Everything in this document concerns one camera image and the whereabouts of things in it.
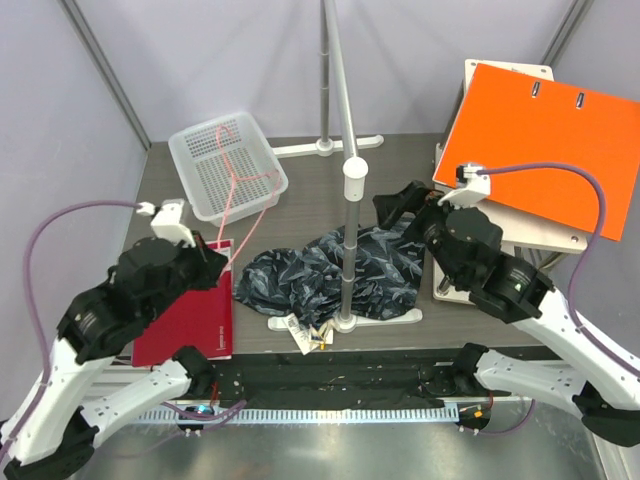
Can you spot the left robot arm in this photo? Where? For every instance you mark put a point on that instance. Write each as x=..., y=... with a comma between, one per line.
x=61, y=435

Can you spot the red notebook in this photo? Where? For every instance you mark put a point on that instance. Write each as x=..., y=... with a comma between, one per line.
x=203, y=319

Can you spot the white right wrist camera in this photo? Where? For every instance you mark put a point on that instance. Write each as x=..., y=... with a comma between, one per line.
x=472, y=186

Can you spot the pink wire hanger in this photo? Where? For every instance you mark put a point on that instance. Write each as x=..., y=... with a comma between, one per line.
x=235, y=180

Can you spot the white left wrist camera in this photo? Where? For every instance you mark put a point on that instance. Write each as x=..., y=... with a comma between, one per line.
x=167, y=221

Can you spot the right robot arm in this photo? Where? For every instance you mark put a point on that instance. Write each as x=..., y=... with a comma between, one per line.
x=601, y=383

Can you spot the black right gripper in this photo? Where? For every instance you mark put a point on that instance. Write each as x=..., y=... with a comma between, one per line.
x=390, y=206

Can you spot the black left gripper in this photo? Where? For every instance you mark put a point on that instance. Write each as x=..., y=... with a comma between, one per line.
x=213, y=265

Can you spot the white paper price tag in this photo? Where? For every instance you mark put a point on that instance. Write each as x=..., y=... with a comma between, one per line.
x=309, y=339

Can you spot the orange binder folder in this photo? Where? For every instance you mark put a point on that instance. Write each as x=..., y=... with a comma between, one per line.
x=509, y=118

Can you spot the white wooden shelf stand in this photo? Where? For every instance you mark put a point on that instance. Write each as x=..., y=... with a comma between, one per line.
x=549, y=242

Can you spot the white slotted cable duct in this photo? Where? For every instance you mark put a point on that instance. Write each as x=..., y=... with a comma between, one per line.
x=447, y=414

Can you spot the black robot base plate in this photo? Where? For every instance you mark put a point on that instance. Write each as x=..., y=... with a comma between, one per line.
x=339, y=380

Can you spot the grey clothes rack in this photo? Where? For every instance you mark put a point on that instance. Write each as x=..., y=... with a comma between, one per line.
x=338, y=134

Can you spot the white perforated plastic basket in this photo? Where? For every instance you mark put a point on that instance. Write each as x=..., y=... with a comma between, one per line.
x=203, y=175

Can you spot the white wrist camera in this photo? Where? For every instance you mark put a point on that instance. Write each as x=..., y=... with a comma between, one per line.
x=167, y=221
x=472, y=186

